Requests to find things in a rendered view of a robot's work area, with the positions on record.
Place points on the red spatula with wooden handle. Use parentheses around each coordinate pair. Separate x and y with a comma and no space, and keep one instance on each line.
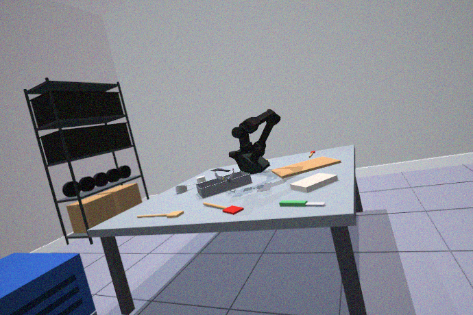
(230,210)

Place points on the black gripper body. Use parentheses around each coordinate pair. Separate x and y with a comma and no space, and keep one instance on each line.
(256,150)

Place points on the light orange flat rectangular board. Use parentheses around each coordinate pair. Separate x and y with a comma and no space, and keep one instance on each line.
(303,167)

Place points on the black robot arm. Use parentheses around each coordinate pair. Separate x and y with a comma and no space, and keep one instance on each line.
(250,125)

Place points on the cream flat rectangular block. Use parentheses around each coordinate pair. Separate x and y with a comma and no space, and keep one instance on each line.
(313,182)

